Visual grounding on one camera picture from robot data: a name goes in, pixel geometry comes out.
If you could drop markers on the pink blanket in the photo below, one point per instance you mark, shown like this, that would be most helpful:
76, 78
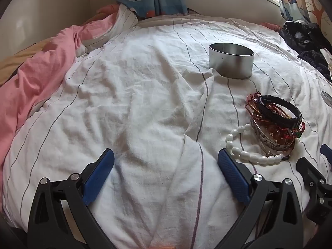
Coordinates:
39, 83

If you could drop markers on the white striped bed sheet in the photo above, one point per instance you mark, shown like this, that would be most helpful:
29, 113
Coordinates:
129, 96

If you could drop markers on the round metal tin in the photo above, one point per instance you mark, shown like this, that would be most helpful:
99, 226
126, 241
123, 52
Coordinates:
230, 64

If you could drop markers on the brown blanket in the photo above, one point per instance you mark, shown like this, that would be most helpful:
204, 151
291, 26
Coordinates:
15, 59

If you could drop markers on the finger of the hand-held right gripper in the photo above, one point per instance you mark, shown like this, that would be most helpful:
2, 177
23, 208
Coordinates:
310, 172
327, 153

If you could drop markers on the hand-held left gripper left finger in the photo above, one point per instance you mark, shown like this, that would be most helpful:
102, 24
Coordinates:
99, 168

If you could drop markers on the small round badge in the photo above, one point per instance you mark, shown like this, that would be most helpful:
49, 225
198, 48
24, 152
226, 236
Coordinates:
327, 96

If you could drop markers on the peach and blue print curtain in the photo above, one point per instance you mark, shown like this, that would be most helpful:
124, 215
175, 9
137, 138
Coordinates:
289, 5

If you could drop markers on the silver bangle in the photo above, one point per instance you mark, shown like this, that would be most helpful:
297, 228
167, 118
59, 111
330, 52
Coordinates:
262, 137

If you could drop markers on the white crumpled cloth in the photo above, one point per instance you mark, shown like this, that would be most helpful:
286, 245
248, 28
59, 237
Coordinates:
327, 55

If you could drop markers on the dark knit garment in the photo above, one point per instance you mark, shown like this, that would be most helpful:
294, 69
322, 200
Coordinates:
315, 59

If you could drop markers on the black jacket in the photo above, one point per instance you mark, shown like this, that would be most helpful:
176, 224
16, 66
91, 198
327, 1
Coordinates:
303, 35

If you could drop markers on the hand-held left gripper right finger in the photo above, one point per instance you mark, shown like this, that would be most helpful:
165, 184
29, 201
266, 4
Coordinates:
232, 171

